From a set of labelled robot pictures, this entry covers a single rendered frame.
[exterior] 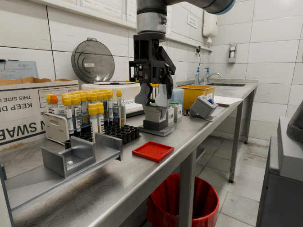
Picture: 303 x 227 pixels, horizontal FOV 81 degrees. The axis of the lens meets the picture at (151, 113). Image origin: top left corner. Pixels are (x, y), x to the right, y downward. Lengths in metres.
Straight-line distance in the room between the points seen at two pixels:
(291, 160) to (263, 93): 2.49
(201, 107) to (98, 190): 0.47
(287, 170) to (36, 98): 0.55
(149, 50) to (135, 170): 0.27
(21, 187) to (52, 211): 0.05
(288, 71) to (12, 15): 2.70
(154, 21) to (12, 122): 0.40
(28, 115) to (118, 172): 0.29
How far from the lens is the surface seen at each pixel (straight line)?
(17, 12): 0.92
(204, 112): 0.66
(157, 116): 0.49
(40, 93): 0.54
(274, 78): 2.83
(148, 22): 0.46
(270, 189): 0.45
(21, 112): 0.53
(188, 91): 0.80
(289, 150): 0.40
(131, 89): 0.74
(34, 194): 0.26
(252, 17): 2.92
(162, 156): 0.37
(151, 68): 0.42
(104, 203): 0.28
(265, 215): 0.48
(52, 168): 0.30
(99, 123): 0.38
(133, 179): 0.32
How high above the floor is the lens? 1.05
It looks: 14 degrees down
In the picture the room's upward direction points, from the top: straight up
